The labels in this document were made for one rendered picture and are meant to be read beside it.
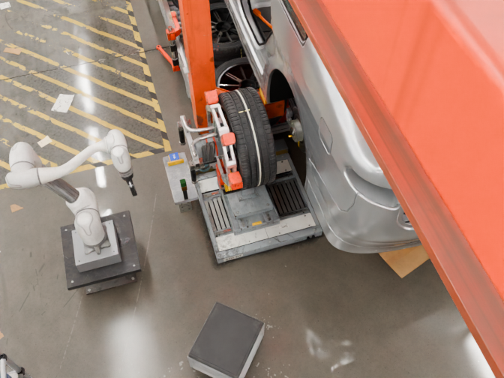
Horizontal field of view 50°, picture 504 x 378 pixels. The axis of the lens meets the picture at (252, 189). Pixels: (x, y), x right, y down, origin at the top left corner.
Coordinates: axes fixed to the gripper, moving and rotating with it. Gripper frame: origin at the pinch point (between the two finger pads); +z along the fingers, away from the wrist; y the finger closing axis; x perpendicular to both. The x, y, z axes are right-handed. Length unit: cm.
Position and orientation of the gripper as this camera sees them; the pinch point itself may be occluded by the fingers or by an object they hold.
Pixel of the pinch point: (133, 191)
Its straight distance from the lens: 359.6
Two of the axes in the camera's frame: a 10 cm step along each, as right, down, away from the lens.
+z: 0.5, 5.9, 8.0
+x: 9.3, -3.2, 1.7
